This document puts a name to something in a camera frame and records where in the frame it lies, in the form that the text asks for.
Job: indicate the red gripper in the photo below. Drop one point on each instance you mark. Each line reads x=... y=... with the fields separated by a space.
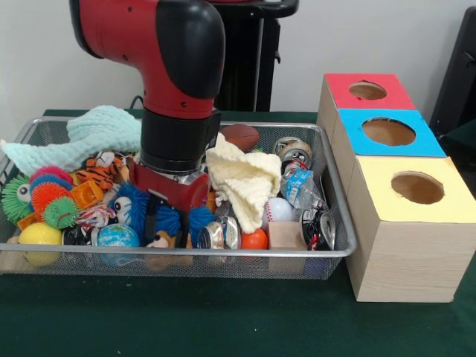
x=186 y=195

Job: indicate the brown teddy bear plush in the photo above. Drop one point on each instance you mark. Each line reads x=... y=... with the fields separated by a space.
x=163 y=238

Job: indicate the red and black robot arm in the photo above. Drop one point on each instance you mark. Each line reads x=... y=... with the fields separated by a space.
x=167 y=56

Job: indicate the wooden box with three holes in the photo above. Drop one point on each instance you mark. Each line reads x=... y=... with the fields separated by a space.
x=409 y=260

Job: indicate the blue spiky ball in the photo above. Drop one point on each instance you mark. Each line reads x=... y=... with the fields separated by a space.
x=201 y=219

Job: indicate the blue spiky toy with eyes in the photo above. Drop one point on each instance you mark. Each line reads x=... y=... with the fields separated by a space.
x=135 y=201

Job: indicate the globe print ball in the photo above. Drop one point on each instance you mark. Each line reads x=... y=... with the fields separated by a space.
x=119 y=236

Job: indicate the tiger plush toy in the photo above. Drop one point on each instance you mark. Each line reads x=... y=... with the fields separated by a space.
x=98 y=175

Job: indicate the orange ball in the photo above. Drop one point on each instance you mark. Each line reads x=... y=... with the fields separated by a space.
x=254 y=240

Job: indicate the cream knitted cloth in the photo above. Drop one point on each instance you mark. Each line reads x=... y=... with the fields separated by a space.
x=245 y=175

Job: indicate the dark green tablecloth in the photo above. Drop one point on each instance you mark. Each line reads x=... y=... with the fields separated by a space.
x=463 y=145
x=223 y=323

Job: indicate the brown toy football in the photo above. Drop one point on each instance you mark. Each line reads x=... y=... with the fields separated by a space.
x=243 y=137

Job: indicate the wooden block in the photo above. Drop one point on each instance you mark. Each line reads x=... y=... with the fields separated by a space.
x=286 y=235

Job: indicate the mint green knitted cloth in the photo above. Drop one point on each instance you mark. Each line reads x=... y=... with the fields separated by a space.
x=93 y=130

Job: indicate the yellow ball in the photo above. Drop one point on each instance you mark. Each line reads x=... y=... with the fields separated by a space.
x=39 y=234

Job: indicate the black upright panel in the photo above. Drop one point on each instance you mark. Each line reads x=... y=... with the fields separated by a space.
x=461 y=74

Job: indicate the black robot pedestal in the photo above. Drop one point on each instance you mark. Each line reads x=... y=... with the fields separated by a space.
x=271 y=56

